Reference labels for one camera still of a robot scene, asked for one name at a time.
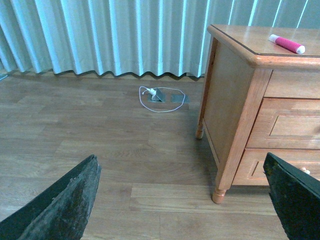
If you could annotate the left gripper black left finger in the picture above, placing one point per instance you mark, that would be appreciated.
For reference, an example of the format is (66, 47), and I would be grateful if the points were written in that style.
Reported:
(62, 211)

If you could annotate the wooden drawer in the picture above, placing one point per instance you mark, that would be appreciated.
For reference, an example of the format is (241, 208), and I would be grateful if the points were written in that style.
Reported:
(286, 123)
(251, 172)

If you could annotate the open metal floor socket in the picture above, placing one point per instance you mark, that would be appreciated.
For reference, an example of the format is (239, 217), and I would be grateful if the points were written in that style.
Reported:
(156, 95)

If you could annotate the pale blue pleated curtain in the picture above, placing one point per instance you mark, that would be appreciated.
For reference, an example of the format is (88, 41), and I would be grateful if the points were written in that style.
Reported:
(137, 36)

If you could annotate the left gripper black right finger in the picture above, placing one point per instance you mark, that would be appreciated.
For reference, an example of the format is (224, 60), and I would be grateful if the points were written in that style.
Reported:
(295, 196)

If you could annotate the pink marker with clear cap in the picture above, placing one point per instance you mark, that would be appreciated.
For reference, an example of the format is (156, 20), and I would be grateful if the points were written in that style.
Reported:
(287, 44)

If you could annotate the closed metal floor plate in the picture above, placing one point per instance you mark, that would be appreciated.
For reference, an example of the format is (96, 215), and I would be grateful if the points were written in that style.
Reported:
(179, 98)

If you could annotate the wooden nightstand cabinet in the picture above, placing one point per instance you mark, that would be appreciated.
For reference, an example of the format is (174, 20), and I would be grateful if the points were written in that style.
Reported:
(243, 68)

